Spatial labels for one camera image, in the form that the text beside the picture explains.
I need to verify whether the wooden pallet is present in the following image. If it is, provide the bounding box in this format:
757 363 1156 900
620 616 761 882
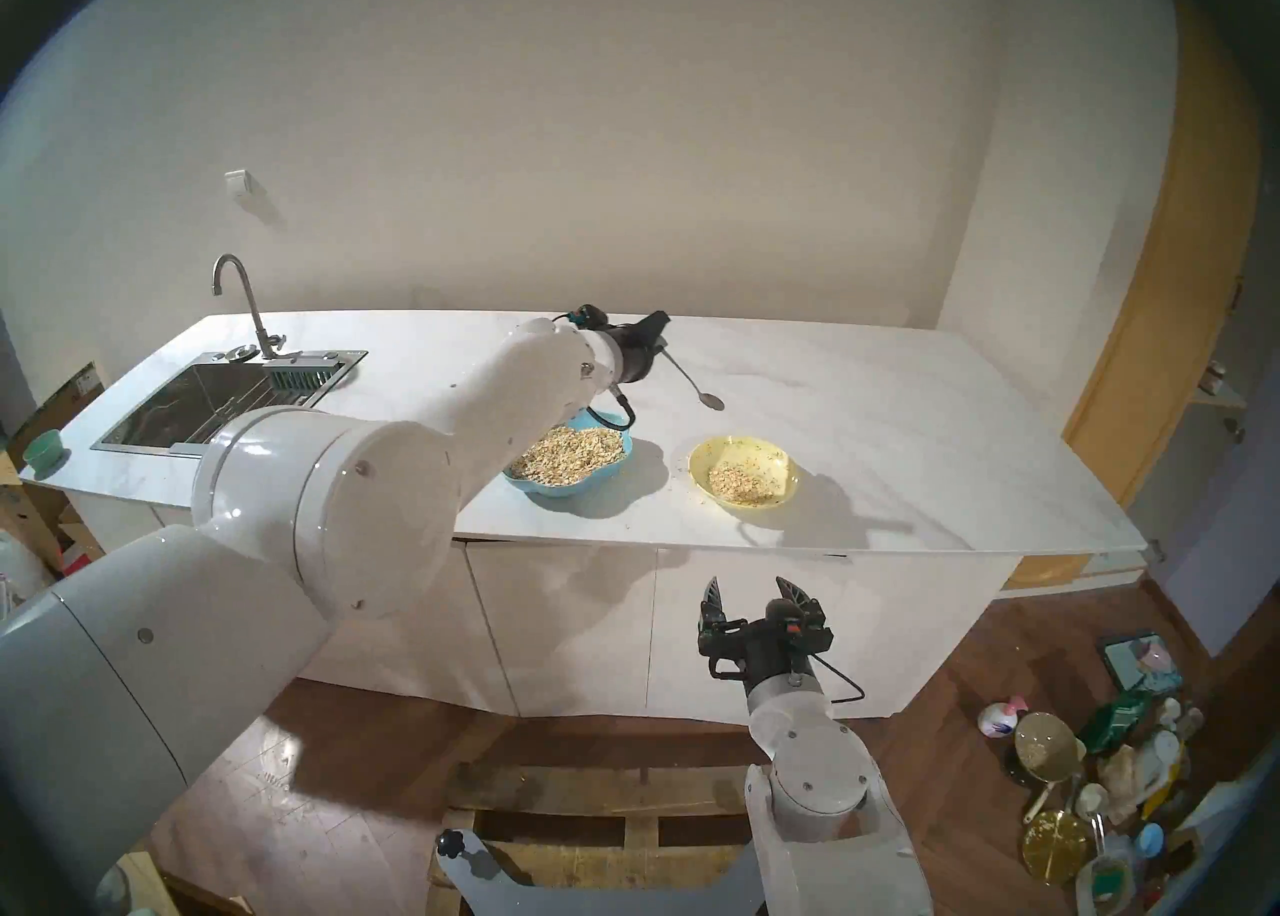
430 764 771 916

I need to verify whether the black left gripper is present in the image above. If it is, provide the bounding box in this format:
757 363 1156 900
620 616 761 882
605 310 671 385

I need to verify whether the metal spoon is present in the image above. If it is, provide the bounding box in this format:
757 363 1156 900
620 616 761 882
660 349 726 413

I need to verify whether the steel gooseneck faucet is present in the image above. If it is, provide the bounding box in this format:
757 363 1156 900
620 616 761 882
212 254 286 360

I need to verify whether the blue flower-shaped bowl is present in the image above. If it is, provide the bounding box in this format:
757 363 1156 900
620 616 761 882
503 411 634 498

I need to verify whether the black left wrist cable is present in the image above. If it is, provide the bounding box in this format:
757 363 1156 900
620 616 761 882
585 384 637 433

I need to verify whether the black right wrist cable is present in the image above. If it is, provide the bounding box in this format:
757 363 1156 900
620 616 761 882
815 652 867 706

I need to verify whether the clear container green content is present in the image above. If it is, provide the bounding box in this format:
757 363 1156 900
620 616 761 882
1075 849 1136 916

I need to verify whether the gold mesh strainer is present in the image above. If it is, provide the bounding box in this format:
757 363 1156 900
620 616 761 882
1015 712 1086 822

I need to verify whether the white plastic bag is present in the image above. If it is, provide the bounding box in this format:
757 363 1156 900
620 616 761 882
0 527 53 607

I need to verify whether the yellow floral bowl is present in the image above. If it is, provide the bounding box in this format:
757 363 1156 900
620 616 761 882
689 435 801 513

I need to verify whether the white counter cabinet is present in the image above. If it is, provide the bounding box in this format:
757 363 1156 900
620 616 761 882
60 489 1021 725

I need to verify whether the brown cardboard box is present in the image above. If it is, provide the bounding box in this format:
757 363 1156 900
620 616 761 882
5 361 106 470

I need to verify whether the oat cereal heap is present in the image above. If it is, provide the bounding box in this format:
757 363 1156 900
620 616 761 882
510 427 626 485

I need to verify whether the stainless steel sink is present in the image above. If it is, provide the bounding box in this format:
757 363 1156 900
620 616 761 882
91 349 368 464

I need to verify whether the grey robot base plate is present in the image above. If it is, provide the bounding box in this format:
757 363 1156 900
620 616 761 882
437 829 771 916

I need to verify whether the metal sink rack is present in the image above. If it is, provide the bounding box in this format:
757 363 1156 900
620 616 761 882
175 389 316 447

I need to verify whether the wooden door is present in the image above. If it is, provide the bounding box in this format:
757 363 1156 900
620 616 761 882
1005 0 1261 592

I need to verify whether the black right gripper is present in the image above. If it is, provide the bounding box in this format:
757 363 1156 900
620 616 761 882
698 576 831 690

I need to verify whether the gold round plate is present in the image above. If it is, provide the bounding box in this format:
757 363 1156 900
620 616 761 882
1021 809 1093 885

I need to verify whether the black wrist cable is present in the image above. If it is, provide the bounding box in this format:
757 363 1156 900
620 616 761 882
585 384 637 433
815 652 867 706

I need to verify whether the green foil bag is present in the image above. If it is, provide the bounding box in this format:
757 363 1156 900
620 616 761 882
1078 689 1151 755

